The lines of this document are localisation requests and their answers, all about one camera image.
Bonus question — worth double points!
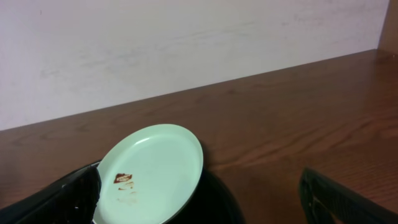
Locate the black round tray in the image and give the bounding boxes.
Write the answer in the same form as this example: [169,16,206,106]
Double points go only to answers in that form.
[46,160,246,224]

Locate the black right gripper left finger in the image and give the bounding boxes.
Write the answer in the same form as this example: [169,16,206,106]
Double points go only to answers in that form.
[1,164,101,224]

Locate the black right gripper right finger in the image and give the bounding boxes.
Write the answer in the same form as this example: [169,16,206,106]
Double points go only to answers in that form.
[299,168,397,224]

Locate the green plate with stain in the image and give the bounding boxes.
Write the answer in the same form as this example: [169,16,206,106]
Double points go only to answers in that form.
[93,124,203,224]

